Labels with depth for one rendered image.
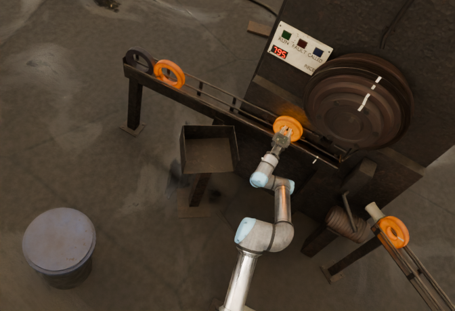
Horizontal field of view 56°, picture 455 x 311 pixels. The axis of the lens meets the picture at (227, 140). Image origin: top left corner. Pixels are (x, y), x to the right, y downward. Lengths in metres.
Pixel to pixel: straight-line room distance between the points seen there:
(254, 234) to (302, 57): 0.82
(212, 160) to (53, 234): 0.83
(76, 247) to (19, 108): 1.25
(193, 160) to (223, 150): 0.17
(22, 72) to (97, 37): 0.61
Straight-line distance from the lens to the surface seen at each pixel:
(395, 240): 2.25
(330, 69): 1.83
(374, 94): 1.82
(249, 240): 1.83
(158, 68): 2.39
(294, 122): 2.17
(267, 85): 2.20
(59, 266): 2.13
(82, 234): 2.17
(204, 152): 2.21
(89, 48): 3.40
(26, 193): 2.77
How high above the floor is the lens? 2.46
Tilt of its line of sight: 55 degrees down
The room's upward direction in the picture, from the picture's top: 22 degrees clockwise
